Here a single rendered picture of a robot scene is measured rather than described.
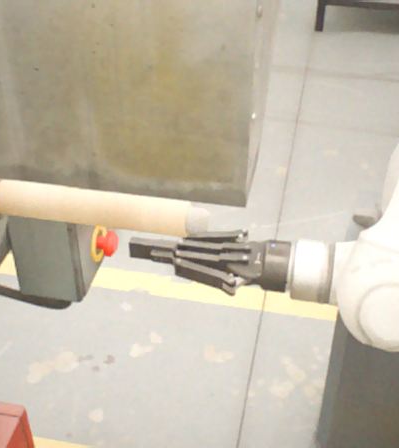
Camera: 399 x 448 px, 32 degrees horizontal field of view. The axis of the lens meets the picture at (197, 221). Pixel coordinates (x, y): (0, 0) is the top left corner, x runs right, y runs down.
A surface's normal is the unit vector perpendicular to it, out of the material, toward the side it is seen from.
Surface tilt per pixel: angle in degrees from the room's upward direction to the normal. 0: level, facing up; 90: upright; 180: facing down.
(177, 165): 90
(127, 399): 0
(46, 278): 90
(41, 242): 90
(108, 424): 0
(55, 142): 90
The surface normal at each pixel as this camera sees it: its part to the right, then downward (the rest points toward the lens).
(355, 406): -0.33, 0.58
